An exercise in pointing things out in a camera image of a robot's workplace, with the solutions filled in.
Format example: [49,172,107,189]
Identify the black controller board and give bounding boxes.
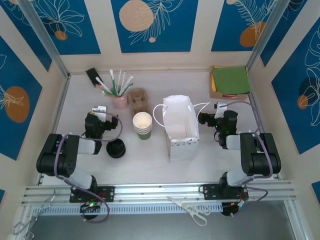
[79,201,102,214]
[221,201,248,217]

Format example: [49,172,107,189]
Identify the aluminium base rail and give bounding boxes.
[21,179,298,205]

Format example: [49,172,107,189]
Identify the stack of green paper cups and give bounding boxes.
[132,111,153,141]

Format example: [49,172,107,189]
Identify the white handled scissors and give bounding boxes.
[167,196,212,227]

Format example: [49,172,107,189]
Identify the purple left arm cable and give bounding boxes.
[53,112,124,224]

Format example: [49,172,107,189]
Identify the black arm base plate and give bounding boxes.
[201,183,250,201]
[69,185,116,203]

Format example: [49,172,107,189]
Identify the brown wooden stirrer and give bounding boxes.
[94,84,115,97]

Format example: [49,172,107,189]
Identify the brown pulp cup carrier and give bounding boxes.
[127,87,152,118]

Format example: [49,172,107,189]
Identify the black cup lid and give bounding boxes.
[105,138,126,159]

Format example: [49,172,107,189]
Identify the aluminium side rail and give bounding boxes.
[246,69,281,181]
[36,73,72,187]

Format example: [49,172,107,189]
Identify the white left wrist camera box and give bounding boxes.
[91,105,109,118]

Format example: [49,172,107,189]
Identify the pink straw holder cup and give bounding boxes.
[111,85,131,110]

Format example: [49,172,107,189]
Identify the aluminium frame post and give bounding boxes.
[17,0,72,79]
[245,0,291,74]

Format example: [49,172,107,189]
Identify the metal wire hook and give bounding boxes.
[12,189,57,236]

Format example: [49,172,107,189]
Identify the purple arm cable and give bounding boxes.
[53,112,124,224]
[223,100,275,211]

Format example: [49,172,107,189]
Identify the black plastic holder tray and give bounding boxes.
[85,67,104,88]

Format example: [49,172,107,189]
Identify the white slotted cable duct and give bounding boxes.
[32,202,223,216]

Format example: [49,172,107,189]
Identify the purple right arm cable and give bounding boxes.
[223,100,275,211]

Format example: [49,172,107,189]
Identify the white paper takeout bag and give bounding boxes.
[152,94,212,165]

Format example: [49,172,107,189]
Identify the cardboard napkin box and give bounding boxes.
[209,66,252,102]

